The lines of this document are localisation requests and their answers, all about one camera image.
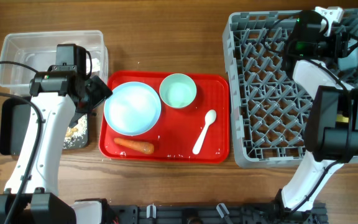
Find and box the light blue bowl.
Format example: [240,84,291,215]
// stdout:
[337,47,358,71]

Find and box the yellow cup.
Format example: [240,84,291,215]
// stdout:
[336,114,349,123]

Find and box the mint green bowl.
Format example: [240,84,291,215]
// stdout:
[159,73,197,109]

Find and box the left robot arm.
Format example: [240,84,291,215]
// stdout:
[0,71,114,223]

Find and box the rice and peanuts pile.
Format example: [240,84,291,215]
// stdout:
[63,115,88,149]

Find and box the white tissue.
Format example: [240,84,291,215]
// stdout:
[86,58,101,75]

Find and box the clear plastic bin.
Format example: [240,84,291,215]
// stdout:
[0,30,109,96]

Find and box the grey dishwasher rack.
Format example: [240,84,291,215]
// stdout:
[223,9,358,168]

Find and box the white plastic spoon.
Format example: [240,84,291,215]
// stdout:
[192,110,217,155]

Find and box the red serving tray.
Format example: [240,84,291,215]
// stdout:
[99,73,230,164]

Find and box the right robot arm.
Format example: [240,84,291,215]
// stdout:
[278,31,358,215]

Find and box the black tray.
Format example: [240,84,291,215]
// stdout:
[0,98,89,156]

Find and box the orange carrot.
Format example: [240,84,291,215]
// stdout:
[114,138,155,154]

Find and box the light blue plate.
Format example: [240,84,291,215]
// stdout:
[104,82,162,136]

